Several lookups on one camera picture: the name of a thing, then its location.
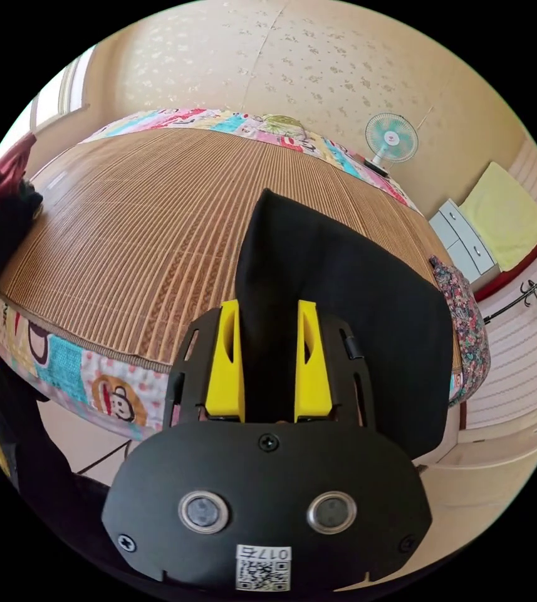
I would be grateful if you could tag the white and teal fan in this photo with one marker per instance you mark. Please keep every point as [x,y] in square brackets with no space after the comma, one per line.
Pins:
[390,138]

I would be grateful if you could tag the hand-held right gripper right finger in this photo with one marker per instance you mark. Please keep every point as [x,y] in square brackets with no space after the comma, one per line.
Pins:
[314,371]

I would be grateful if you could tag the floral cushion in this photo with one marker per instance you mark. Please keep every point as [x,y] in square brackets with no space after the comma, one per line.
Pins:
[468,324]

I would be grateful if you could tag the white cupboard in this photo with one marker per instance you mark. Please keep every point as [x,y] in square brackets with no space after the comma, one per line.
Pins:
[463,237]

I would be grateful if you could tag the yellow blanket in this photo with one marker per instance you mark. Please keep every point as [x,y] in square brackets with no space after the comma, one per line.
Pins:
[503,216]

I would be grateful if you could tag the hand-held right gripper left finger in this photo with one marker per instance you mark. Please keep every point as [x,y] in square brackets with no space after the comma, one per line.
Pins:
[223,371]

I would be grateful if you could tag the black jeans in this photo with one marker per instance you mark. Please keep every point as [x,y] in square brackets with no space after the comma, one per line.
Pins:
[381,329]

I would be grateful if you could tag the window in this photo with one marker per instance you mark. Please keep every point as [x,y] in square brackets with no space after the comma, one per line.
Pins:
[45,106]

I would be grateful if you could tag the black coat rack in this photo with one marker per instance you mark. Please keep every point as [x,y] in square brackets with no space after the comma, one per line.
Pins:
[531,291]

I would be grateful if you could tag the bed with woven mat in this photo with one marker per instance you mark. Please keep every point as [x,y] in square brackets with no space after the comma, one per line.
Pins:
[132,235]

